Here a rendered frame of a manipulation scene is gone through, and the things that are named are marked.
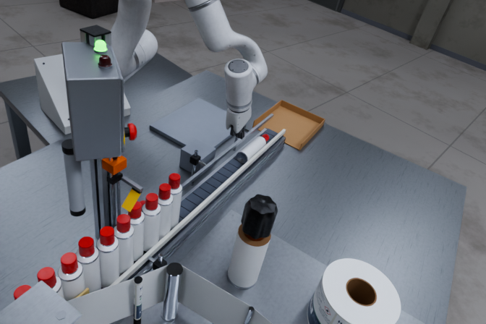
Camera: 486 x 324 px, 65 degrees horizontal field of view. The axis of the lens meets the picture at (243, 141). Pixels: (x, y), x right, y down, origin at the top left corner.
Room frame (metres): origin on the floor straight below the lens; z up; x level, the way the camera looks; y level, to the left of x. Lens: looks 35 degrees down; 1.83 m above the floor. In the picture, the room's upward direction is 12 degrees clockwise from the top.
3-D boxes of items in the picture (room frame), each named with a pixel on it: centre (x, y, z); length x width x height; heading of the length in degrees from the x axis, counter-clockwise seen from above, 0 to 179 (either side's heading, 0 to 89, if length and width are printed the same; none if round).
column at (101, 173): (0.76, 0.36, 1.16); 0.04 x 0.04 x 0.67; 65
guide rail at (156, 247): (0.98, 0.05, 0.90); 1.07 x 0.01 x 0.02; 155
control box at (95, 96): (0.67, 0.33, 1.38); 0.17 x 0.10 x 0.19; 30
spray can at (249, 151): (1.29, -0.05, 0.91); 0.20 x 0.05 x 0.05; 155
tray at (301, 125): (1.64, -0.21, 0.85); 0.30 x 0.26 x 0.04; 155
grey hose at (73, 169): (0.63, 0.37, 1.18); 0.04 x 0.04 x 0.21
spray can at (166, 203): (0.77, 0.18, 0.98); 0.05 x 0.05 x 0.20
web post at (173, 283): (0.53, 0.09, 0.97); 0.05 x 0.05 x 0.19
